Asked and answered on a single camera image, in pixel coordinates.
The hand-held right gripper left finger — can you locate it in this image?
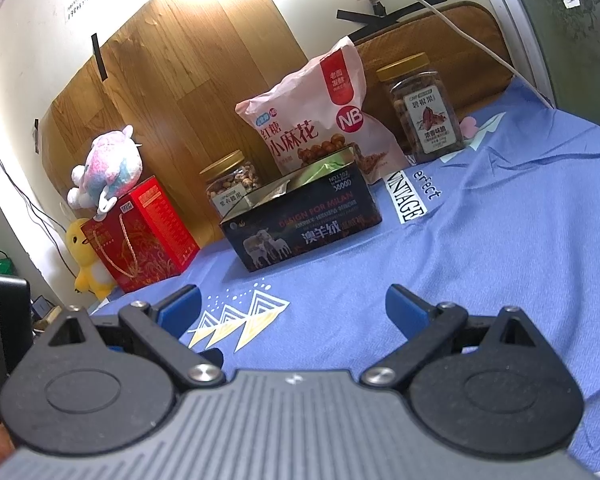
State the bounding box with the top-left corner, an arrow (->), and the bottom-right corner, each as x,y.
47,284 -> 226,387

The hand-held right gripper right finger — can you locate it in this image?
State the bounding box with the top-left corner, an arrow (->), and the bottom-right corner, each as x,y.
361,283 -> 554,390

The dark printed tin box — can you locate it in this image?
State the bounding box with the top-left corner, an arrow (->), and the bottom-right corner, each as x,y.
218,142 -> 384,273

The light green snack packet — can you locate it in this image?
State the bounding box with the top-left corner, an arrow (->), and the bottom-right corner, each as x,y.
307,152 -> 359,177

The red gift box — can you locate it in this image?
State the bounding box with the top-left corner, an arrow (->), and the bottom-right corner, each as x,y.
80,175 -> 201,294

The yellow duck plush toy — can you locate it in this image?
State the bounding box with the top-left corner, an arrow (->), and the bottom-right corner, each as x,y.
63,217 -> 119,301

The blue printed cloth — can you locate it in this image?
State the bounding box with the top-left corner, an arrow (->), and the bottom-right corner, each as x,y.
87,77 -> 600,480

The nut jar white label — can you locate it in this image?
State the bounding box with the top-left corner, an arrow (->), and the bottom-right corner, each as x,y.
199,149 -> 261,221

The pink plush toy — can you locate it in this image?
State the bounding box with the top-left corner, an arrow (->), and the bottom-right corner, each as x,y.
67,125 -> 144,221

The black rectangular object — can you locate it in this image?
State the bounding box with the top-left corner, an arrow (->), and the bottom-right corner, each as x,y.
0,262 -> 34,397

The nut jar green label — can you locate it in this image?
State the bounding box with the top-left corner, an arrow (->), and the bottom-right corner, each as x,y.
376,52 -> 466,164

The pink snack bag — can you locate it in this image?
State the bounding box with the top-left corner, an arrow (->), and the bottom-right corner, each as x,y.
235,36 -> 412,187

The wooden board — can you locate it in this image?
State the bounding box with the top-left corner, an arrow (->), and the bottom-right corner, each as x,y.
34,0 -> 311,250

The brown padded board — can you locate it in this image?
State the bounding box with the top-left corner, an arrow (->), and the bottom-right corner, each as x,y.
352,0 -> 514,117

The frosted glass sliding door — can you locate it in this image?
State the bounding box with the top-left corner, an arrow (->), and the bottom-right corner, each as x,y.
481,0 -> 600,142

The thin black cable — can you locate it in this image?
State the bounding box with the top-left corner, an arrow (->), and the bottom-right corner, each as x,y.
0,131 -> 77,281

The white cable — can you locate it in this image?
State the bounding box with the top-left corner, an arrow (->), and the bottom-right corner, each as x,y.
360,0 -> 554,109

